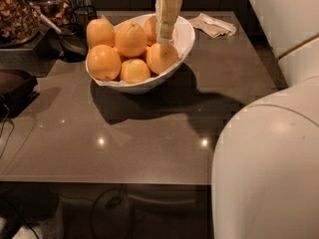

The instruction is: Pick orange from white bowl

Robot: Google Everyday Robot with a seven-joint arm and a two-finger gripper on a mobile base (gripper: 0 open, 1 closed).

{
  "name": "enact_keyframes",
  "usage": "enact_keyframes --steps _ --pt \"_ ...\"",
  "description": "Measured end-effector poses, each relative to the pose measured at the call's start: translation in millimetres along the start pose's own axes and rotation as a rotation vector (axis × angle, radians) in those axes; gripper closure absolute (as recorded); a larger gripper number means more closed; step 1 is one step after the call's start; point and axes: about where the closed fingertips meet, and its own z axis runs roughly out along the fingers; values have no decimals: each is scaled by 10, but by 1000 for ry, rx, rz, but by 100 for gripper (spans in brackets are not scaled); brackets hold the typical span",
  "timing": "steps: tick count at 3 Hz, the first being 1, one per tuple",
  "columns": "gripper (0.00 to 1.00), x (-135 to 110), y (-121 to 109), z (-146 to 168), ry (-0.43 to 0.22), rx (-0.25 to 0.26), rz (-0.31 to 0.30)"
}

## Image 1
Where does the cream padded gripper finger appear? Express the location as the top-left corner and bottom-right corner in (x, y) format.
(156, 0), (182, 44)

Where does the orange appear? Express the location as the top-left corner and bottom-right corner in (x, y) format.
(86, 18), (115, 48)
(120, 59), (151, 84)
(144, 16), (158, 46)
(115, 20), (147, 58)
(87, 45), (122, 82)
(147, 43), (179, 75)

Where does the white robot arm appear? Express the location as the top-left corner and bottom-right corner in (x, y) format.
(211, 0), (319, 239)

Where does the white ceramic bowl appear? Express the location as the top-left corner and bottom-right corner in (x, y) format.
(89, 16), (195, 95)

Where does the crumpled beige napkin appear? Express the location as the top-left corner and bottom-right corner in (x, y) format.
(189, 13), (237, 38)

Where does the black mesh cup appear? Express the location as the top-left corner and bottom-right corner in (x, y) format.
(73, 5), (97, 34)

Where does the dark glass cup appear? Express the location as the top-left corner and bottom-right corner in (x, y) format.
(58, 23), (88, 63)

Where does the grey raised tray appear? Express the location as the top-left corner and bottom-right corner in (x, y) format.
(0, 30), (62, 78)

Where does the glass jar of nuts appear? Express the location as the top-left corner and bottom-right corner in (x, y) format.
(0, 0), (39, 48)

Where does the black device at left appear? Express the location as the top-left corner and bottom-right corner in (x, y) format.
(0, 70), (39, 120)

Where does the black cable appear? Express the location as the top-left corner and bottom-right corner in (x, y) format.
(0, 103), (16, 159)

